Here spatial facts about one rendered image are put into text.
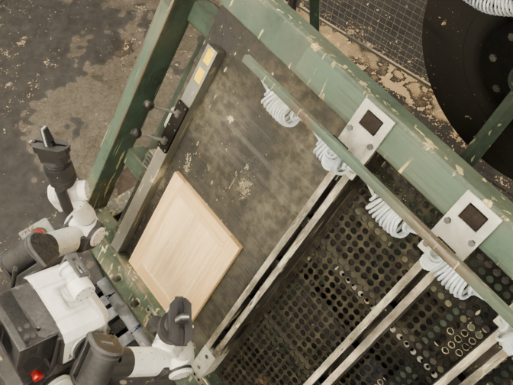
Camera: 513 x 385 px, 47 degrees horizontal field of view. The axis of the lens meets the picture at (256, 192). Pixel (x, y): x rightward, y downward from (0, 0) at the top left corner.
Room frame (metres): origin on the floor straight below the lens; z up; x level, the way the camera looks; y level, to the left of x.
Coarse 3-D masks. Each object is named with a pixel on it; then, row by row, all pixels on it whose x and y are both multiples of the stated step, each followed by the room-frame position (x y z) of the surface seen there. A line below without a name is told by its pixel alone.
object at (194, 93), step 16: (192, 80) 1.28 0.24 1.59; (208, 80) 1.28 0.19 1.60; (192, 96) 1.25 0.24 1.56; (192, 112) 1.23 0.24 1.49; (176, 144) 1.18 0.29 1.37; (160, 160) 1.14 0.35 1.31; (144, 176) 1.13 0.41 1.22; (160, 176) 1.13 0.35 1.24; (144, 192) 1.09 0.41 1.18; (128, 208) 1.07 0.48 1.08; (144, 208) 1.07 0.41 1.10; (128, 224) 1.03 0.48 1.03; (128, 240) 1.00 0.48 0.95
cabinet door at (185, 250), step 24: (168, 192) 1.07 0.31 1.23; (192, 192) 1.03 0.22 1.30; (168, 216) 1.01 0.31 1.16; (192, 216) 0.97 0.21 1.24; (216, 216) 0.95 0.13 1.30; (144, 240) 0.97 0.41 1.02; (168, 240) 0.94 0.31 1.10; (192, 240) 0.91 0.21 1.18; (216, 240) 0.88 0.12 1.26; (144, 264) 0.91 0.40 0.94; (168, 264) 0.88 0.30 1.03; (192, 264) 0.85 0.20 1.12; (216, 264) 0.82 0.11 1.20; (168, 288) 0.81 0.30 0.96; (192, 288) 0.78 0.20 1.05; (192, 312) 0.72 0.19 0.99
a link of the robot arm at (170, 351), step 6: (156, 342) 0.47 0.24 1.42; (162, 342) 0.47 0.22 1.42; (156, 348) 0.46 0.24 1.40; (162, 348) 0.46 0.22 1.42; (168, 348) 0.46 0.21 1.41; (174, 348) 0.47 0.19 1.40; (180, 348) 0.49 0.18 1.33; (162, 354) 0.47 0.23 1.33; (168, 354) 0.46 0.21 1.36; (174, 354) 0.46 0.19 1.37
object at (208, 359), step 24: (384, 120) 0.91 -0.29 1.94; (360, 144) 0.89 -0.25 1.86; (336, 192) 0.84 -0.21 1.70; (312, 216) 0.82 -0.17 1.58; (288, 240) 0.78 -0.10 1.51; (312, 240) 0.80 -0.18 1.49; (264, 264) 0.75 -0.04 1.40; (288, 264) 0.74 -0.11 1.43; (264, 288) 0.69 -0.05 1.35; (240, 312) 0.67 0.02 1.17; (216, 336) 0.61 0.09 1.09; (216, 360) 0.55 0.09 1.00
